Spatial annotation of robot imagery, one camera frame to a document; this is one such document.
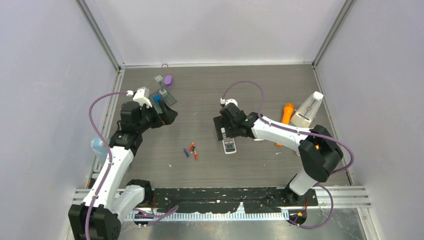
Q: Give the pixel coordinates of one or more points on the white remote control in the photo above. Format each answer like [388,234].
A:
[229,146]

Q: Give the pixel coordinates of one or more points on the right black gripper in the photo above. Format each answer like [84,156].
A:
[220,122]

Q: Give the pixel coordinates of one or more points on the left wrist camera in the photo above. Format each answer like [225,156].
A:
[140,96]

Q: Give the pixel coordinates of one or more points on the blue lego brick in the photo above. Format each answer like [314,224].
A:
[157,98]

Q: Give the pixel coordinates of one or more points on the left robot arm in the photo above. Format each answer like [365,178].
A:
[102,213]

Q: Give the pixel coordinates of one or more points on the purple plastic cup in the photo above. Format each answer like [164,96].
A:
[168,81]

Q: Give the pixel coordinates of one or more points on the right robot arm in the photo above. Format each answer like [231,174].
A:
[318,150]

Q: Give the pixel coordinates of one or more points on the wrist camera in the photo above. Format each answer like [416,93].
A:
[224,102]
[140,96]

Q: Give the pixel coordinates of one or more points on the blue plastic bottle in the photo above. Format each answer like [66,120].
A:
[99,149]

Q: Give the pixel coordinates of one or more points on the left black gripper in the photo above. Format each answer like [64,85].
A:
[167,116]

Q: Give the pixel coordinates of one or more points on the grey lego baseplate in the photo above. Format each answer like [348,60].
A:
[168,99]

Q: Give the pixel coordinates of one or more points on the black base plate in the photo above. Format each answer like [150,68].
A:
[222,200]

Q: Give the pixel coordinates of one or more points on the purple battery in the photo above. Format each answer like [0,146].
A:
[186,153]

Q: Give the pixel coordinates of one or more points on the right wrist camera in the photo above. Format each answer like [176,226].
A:
[224,102]

